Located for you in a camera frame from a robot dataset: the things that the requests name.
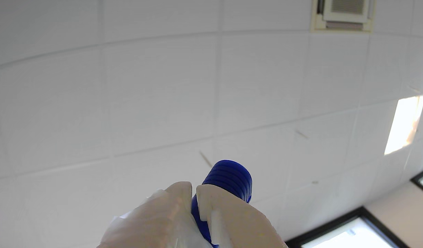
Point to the square ceiling light panel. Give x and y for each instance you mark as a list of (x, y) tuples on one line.
[(402, 124)]

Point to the grey marker pen blue end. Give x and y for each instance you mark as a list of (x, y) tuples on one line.
[(228, 175)]

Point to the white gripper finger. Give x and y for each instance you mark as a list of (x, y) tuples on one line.
[(156, 217), (239, 224)]

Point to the ceiling air conditioner vent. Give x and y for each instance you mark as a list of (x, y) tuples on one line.
[(345, 13)]

